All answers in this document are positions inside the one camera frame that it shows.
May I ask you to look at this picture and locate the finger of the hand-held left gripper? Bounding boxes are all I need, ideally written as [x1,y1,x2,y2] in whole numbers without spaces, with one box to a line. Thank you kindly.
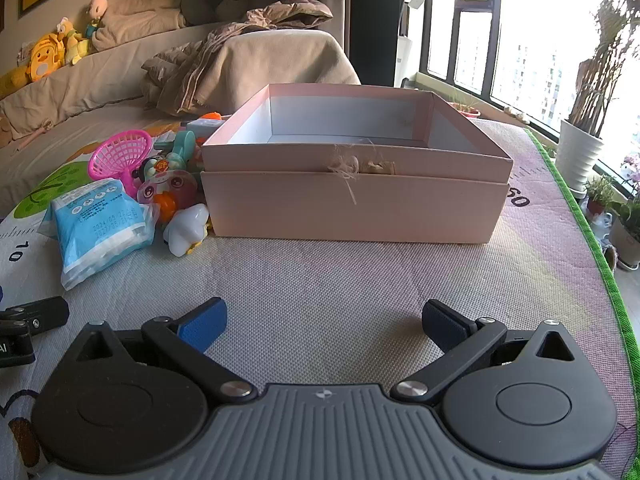
[0,296,70,335]

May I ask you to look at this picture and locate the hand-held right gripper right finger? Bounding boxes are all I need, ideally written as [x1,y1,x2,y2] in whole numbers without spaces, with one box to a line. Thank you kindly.
[390,299,577,406]

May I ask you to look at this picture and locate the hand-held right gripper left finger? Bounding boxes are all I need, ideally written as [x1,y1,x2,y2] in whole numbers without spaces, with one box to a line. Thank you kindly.
[65,296,257,405]

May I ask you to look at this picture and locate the blue tissue packet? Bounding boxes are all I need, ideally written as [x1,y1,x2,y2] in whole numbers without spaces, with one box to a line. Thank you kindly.
[37,178,160,291]

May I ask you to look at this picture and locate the white duck toy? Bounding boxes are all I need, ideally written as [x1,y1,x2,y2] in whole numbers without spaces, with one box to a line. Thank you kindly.
[162,203,211,258]

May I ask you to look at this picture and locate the round pink toy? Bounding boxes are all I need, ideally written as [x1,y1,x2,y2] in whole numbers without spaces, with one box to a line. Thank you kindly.
[136,170,199,223]

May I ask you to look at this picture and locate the pink cardboard box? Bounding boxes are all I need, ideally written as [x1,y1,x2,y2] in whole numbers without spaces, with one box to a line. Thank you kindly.
[201,83,515,245]

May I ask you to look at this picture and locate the pink plastic toy basket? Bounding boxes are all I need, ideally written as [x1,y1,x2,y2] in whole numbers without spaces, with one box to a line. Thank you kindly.
[88,130,153,197]

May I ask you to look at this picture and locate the teal plastic toy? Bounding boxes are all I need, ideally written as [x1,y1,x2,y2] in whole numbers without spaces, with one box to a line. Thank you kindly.
[152,130,207,181]

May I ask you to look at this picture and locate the orange and white toy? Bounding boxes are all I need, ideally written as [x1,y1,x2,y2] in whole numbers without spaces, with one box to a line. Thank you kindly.
[186,111,234,137]

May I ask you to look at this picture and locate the printed play mat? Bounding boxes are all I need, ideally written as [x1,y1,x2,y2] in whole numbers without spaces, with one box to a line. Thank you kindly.
[0,115,637,480]

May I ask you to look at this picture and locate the pink stick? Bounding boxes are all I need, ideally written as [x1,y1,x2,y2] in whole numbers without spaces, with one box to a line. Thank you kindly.
[19,119,55,146]

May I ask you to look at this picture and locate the small potted plant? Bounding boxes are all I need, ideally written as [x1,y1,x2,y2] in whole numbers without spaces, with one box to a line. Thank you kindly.
[582,174,617,217]

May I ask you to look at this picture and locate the potted plant in pale pot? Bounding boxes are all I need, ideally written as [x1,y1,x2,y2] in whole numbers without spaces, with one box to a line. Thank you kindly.
[606,199,640,270]

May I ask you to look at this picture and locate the red basin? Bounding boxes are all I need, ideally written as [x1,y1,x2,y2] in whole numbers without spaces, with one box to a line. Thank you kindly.
[446,91,485,120]

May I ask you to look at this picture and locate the tall plant in white pot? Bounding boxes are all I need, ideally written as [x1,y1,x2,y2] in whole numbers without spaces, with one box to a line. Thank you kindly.
[554,0,640,196]

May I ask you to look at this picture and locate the pink flowers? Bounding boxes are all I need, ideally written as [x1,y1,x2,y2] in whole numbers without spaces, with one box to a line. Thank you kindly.
[620,154,640,186]

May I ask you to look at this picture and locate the yellow duck plush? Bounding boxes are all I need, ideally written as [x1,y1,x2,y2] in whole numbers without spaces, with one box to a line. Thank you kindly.
[0,32,69,102]

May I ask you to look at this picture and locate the brown puffer jacket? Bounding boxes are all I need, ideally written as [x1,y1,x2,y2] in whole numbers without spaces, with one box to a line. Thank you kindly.
[141,0,334,117]

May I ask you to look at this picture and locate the yellow and green plush doll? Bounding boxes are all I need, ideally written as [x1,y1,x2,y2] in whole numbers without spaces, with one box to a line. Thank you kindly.
[55,17,94,67]

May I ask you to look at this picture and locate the beige covered sofa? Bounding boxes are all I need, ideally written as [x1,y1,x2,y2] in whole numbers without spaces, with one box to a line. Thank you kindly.
[0,27,362,217]

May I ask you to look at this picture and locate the white upright vacuum cleaner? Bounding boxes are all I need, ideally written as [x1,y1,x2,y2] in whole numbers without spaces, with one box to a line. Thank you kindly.
[394,0,434,89]

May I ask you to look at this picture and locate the red-haired doll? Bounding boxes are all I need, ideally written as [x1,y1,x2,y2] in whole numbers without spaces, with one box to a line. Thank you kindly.
[85,0,112,41]

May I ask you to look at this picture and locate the beige pillow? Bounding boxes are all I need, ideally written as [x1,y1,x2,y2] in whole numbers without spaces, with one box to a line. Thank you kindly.
[92,0,190,52]

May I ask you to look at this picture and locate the grey plush toy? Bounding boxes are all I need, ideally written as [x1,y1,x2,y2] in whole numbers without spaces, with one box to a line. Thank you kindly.
[179,0,252,27]

